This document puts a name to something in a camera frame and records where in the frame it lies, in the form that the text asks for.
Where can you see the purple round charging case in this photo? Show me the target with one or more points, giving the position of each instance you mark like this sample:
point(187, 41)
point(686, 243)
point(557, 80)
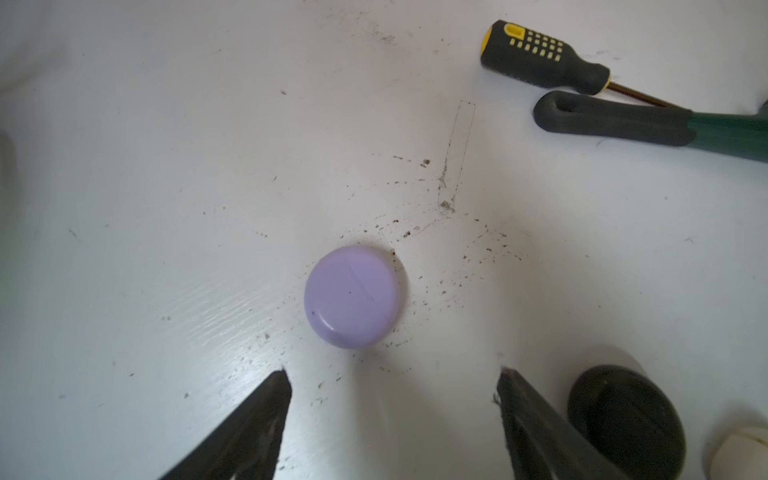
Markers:
point(352, 297)

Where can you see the black yellow screwdriver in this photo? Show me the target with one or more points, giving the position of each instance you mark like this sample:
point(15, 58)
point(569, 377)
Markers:
point(547, 62)

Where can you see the black round charging case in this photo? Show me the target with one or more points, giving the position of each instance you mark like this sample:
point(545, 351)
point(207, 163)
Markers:
point(629, 420)

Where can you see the green pipe wrench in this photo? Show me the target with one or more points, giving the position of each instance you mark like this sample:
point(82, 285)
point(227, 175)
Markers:
point(742, 136)

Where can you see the cream earbud charging case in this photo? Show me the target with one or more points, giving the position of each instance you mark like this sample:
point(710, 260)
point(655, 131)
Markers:
point(741, 456)

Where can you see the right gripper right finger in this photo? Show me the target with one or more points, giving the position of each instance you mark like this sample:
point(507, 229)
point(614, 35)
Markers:
point(541, 444)

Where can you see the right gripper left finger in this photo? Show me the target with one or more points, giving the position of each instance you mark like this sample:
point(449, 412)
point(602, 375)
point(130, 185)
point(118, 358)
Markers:
point(246, 445)

